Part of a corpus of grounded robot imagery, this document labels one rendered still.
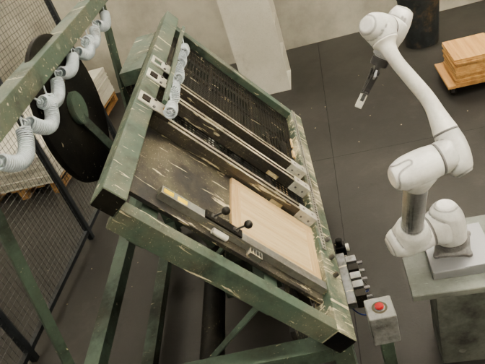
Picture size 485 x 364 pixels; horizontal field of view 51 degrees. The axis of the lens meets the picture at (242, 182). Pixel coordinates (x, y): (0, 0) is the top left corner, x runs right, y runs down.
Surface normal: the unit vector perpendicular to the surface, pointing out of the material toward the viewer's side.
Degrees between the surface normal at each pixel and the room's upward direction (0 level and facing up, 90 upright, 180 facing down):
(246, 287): 90
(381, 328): 90
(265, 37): 90
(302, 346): 0
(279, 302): 90
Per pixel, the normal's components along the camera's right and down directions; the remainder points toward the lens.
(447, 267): -0.33, -0.80
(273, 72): -0.07, 0.58
